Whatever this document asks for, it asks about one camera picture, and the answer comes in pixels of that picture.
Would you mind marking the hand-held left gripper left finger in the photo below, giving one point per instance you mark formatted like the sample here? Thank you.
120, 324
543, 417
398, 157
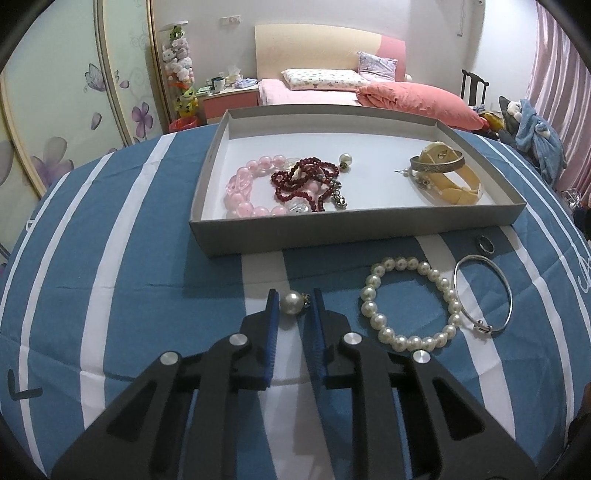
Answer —
272, 341

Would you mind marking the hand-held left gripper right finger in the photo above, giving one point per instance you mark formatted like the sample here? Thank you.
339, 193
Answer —
315, 341

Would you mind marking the pearl earring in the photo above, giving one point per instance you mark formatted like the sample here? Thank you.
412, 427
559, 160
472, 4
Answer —
345, 160
292, 303

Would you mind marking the small stud earring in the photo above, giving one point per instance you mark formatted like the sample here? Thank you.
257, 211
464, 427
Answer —
422, 183

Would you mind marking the yellow bangle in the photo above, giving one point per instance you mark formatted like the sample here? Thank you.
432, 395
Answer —
461, 194

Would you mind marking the grey cardboard tray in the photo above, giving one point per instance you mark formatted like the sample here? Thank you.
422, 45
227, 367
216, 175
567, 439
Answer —
369, 138

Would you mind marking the blue white striped tablecloth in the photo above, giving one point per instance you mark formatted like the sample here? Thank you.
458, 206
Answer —
138, 277

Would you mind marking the thin silver bangle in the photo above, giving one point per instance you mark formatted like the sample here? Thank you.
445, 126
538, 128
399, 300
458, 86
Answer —
509, 295

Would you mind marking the red plastic bag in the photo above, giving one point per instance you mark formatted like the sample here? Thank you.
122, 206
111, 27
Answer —
183, 124

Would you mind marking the pink white nightstand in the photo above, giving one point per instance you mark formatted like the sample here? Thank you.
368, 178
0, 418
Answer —
228, 104

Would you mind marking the pink bed sheet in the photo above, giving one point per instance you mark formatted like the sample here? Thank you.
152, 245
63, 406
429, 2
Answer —
300, 94

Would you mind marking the pink duvet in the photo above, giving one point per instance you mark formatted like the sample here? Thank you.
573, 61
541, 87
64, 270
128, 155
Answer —
415, 104

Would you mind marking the white patterned pillow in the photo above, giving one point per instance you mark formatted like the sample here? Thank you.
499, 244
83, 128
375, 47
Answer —
323, 79

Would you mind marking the white mug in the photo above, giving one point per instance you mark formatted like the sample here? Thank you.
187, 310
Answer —
218, 84

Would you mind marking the purple pillow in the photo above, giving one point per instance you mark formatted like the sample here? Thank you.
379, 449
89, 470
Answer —
378, 67

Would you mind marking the plush toy column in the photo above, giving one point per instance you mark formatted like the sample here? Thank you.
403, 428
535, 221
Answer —
180, 64

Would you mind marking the beige pink bed headboard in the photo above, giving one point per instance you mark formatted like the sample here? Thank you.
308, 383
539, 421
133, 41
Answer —
318, 48

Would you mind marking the metal rack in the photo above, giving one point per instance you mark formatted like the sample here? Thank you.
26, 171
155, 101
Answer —
571, 197

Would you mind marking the dark wooden chair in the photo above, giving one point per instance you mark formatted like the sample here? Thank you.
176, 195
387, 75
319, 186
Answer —
473, 87

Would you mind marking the blue garment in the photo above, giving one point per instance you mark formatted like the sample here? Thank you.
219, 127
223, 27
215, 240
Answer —
540, 138

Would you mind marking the floral sliding door wardrobe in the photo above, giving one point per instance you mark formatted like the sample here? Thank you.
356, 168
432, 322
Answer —
69, 92

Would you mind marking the pink curtain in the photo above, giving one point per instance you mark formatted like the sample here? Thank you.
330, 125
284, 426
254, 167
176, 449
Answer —
563, 69

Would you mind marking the white wall switch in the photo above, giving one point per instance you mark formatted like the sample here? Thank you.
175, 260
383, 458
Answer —
231, 19

